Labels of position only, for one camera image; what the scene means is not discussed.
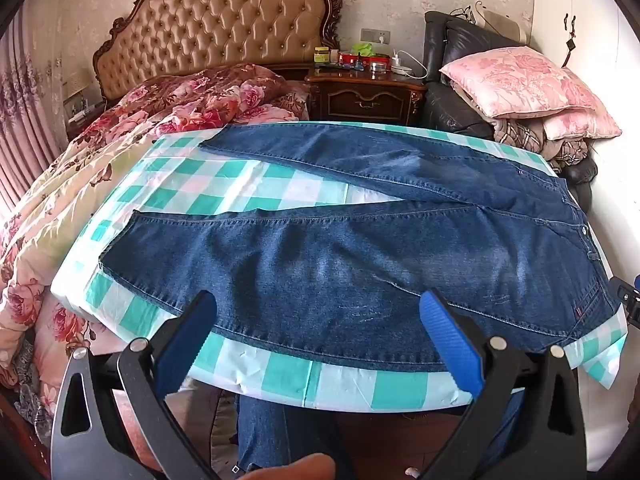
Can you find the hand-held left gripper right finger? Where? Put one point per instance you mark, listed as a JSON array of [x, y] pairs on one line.
[[452, 340]]

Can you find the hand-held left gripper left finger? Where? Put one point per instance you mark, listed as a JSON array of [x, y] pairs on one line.
[[182, 345]]

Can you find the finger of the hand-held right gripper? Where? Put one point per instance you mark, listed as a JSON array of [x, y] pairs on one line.
[[626, 296]]

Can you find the blue denim pants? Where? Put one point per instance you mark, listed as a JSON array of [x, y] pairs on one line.
[[325, 260]]

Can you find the person's left hand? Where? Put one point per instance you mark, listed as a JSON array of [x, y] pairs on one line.
[[292, 467]]

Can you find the person's leg in jeans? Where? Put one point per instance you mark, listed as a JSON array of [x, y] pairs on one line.
[[270, 435]]

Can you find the green checkered tablecloth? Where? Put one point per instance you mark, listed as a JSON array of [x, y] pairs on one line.
[[200, 195]]

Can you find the pink floral pillow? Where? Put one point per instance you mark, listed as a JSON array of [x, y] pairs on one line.
[[582, 125], [515, 77]]

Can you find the folded plaid blanket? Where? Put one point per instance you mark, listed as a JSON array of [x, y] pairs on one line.
[[525, 135]]

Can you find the floral quilt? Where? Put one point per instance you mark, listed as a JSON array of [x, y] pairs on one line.
[[75, 185]]

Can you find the black leather armchair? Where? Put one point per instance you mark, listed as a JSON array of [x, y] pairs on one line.
[[450, 110]]

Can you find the dark wooden nightstand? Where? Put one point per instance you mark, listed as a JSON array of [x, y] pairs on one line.
[[365, 95]]

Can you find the pink patterned curtain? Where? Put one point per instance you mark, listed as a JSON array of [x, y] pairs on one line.
[[20, 135]]

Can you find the white power adapter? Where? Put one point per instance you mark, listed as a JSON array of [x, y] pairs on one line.
[[397, 61]]

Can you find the beige cushion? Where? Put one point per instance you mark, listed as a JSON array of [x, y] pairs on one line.
[[502, 25]]

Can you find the green plastic bag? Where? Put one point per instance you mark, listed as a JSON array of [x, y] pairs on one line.
[[363, 48]]

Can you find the yellow jar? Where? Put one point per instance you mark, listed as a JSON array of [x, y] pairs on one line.
[[321, 55]]

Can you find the tufted carved wooden headboard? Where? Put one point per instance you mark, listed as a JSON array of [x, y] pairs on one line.
[[210, 25]]

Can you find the wall hook with tassel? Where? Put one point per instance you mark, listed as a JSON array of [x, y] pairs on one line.
[[570, 40]]

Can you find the wall outlet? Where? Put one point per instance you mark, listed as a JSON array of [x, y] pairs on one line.
[[376, 36]]

